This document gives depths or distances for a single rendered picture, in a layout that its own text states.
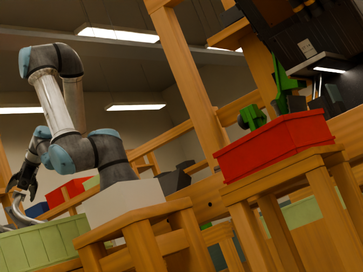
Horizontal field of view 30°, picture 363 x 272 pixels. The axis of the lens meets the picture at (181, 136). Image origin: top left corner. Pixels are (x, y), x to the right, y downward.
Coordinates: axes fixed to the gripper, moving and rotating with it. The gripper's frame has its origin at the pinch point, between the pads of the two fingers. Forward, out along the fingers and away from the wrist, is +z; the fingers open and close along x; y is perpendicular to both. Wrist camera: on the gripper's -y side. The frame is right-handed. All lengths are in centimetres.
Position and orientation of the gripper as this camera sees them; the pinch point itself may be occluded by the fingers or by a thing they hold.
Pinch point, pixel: (18, 197)
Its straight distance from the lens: 300.5
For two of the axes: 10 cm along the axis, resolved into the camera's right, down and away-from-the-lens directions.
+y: 0.1, -4.9, 8.7
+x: -9.1, -3.5, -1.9
